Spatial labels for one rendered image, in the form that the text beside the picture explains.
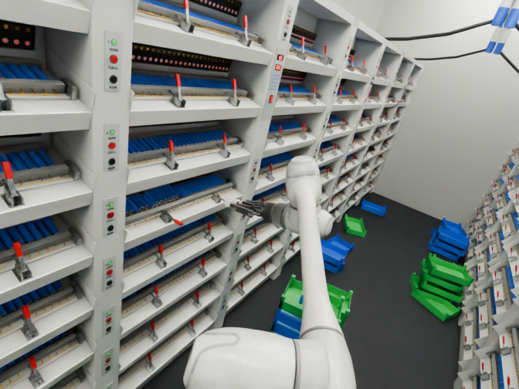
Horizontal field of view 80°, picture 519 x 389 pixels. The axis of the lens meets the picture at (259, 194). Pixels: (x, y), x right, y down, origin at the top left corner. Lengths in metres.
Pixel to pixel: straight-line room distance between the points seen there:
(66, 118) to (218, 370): 0.59
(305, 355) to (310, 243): 0.31
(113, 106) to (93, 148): 0.11
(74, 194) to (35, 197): 0.08
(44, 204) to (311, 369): 0.66
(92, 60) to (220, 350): 0.64
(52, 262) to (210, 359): 0.53
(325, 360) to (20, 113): 0.74
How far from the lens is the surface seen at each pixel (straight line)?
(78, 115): 0.80
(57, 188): 0.88
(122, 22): 0.82
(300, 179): 0.95
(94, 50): 0.79
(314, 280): 0.82
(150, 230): 1.09
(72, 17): 0.78
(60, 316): 1.12
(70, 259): 0.99
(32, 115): 0.77
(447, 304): 3.09
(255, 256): 2.06
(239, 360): 0.61
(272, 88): 1.33
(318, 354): 0.67
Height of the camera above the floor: 1.54
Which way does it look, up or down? 25 degrees down
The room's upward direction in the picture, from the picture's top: 14 degrees clockwise
